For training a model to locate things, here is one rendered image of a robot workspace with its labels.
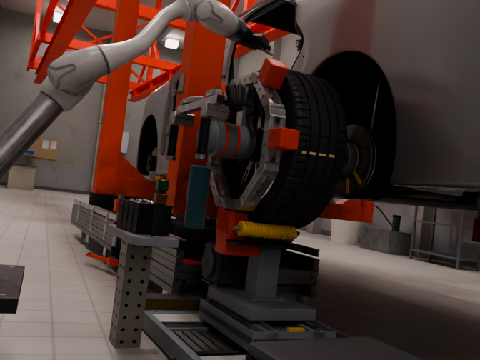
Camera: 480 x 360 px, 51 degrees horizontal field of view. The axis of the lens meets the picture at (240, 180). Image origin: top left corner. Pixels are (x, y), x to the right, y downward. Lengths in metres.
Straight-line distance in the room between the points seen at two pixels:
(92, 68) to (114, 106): 2.53
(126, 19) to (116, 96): 0.64
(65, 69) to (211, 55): 0.92
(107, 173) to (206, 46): 2.02
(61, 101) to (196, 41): 0.83
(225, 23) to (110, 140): 2.48
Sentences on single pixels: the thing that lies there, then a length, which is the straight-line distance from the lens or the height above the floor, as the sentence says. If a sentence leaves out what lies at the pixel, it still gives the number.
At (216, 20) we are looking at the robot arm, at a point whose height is 1.26.
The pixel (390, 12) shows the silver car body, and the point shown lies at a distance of 2.12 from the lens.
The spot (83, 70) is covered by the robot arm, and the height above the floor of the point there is 0.98.
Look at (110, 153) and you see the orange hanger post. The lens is 4.24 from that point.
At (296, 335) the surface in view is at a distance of 1.93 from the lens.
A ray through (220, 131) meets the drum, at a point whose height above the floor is 0.87.
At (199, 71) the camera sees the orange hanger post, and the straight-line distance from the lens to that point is 2.43.
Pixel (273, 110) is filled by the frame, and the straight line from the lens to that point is 1.82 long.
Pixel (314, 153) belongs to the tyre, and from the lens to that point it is 1.83.
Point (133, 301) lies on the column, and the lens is 2.04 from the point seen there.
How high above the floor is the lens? 0.63
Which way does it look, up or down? 2 degrees up
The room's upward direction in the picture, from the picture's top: 7 degrees clockwise
